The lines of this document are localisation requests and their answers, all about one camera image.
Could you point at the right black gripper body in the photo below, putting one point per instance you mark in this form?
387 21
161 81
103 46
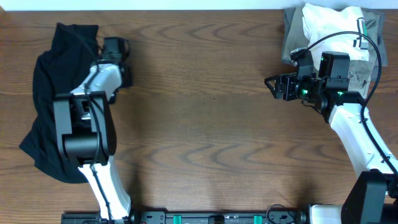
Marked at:
305 88

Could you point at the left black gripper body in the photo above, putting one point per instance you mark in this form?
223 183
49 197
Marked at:
129 83

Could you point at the black t-shirt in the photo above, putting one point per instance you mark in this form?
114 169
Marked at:
60 69

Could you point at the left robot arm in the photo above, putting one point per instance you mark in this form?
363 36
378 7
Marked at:
86 136

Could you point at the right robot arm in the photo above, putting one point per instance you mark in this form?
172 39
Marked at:
345 111

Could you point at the grey folded garment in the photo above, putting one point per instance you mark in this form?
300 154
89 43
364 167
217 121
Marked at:
381 46

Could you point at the olive khaki folded garment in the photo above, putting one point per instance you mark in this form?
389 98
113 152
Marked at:
362 71

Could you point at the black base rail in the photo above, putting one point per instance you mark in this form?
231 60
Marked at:
273 216

